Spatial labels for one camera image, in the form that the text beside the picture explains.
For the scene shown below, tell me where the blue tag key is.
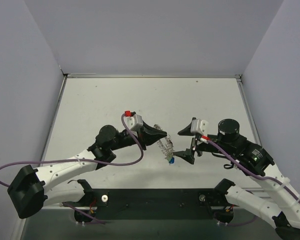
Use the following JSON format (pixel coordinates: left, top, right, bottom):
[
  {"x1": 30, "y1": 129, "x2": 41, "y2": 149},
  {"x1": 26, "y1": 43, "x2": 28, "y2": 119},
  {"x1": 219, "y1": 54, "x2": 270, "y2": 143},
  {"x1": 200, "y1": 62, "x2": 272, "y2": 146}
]
[{"x1": 168, "y1": 157, "x2": 175, "y2": 165}]

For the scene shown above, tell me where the metal disc with keyrings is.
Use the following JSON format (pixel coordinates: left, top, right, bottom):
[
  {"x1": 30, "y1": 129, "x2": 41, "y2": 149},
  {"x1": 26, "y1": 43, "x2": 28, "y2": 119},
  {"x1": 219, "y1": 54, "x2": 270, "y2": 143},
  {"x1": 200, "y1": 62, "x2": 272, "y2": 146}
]
[{"x1": 156, "y1": 134, "x2": 175, "y2": 159}]

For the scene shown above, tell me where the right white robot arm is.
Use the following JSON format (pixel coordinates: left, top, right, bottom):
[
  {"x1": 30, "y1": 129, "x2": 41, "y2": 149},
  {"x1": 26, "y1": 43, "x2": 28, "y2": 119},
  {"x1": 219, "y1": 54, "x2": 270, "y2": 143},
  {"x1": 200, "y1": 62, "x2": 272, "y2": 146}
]
[{"x1": 174, "y1": 118, "x2": 300, "y2": 240}]

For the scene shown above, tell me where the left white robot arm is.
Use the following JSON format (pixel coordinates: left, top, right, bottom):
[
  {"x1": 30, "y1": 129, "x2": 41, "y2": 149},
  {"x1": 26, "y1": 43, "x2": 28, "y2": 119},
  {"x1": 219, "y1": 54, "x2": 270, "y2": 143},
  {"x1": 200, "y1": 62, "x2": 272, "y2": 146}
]
[{"x1": 7, "y1": 122, "x2": 167, "y2": 219}]

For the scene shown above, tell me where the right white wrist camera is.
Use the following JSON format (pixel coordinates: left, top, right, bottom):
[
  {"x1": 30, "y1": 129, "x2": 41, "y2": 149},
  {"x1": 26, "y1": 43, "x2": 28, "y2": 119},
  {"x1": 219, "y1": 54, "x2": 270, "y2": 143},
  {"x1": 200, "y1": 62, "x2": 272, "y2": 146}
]
[{"x1": 190, "y1": 119, "x2": 209, "y2": 144}]

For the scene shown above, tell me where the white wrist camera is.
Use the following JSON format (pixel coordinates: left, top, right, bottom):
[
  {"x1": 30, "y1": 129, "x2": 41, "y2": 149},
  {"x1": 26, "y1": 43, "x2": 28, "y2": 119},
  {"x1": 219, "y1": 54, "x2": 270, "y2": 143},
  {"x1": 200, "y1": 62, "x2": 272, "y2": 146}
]
[
  {"x1": 190, "y1": 119, "x2": 209, "y2": 144},
  {"x1": 124, "y1": 110, "x2": 144, "y2": 132}
]

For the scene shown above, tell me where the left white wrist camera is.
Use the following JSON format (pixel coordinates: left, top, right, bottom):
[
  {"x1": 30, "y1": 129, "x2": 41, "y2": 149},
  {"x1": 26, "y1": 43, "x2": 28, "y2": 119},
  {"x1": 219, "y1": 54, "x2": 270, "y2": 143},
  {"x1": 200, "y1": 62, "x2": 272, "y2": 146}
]
[{"x1": 124, "y1": 110, "x2": 144, "y2": 132}]

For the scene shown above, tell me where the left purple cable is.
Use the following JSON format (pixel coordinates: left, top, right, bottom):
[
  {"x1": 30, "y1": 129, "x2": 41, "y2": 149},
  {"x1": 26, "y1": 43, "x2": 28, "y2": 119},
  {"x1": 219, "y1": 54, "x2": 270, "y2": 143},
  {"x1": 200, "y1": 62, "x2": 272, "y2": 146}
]
[{"x1": 0, "y1": 113, "x2": 145, "y2": 226}]

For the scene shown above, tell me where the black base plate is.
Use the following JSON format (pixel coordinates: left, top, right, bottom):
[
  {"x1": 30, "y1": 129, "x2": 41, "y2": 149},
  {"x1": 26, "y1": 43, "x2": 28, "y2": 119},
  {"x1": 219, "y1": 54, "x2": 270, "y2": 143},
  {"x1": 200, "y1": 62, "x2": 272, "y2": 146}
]
[{"x1": 72, "y1": 188, "x2": 234, "y2": 223}]

